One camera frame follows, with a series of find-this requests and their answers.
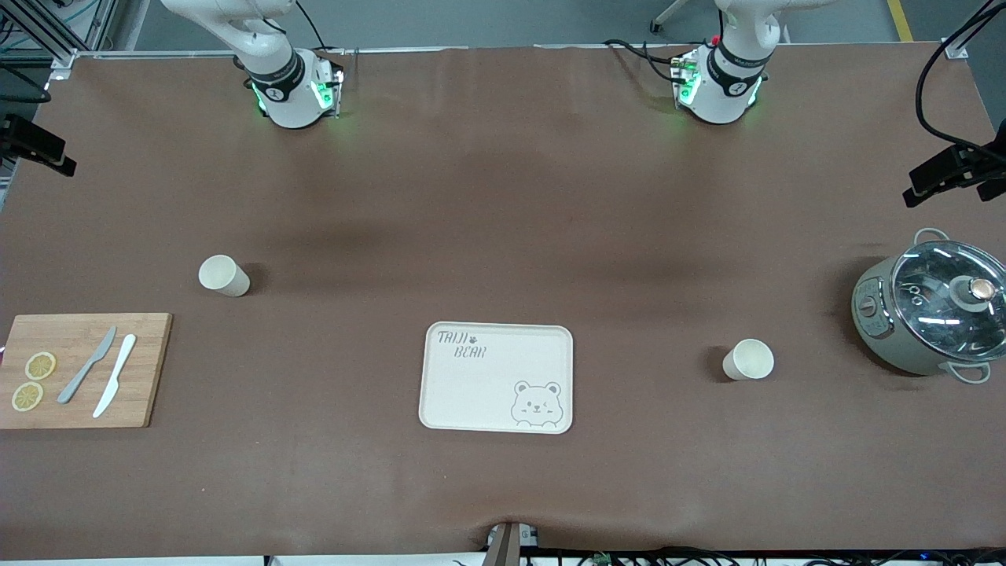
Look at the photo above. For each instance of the white plastic knife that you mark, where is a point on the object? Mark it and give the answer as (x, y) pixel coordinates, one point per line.
(116, 373)

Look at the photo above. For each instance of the grey electric cooking pot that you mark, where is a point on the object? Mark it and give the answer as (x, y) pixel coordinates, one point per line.
(876, 322)

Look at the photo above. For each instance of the grey plastic knife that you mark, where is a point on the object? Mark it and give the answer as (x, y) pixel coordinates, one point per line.
(86, 368)

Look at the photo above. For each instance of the glass pot lid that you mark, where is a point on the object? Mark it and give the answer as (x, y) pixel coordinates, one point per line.
(943, 303)

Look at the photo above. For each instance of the aluminium frame profile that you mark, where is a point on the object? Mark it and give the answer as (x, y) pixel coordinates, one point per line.
(963, 35)
(47, 31)

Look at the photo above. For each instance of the lemon slice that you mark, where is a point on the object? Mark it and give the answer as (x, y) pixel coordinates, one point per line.
(27, 396)
(40, 365)

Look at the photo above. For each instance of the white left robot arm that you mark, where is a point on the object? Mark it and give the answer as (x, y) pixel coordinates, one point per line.
(719, 90)

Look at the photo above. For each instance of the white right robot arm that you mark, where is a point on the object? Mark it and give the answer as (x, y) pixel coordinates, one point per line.
(275, 86)

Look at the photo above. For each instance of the cream bear print tray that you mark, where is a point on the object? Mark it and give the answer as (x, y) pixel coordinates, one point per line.
(487, 393)

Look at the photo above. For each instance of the wooden cutting board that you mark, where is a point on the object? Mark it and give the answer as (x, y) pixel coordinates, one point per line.
(141, 377)

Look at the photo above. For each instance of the camera mount post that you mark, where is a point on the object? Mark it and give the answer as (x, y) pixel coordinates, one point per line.
(507, 544)

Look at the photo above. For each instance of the white IKEA cup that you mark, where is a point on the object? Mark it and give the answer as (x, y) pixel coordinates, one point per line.
(222, 275)
(749, 360)

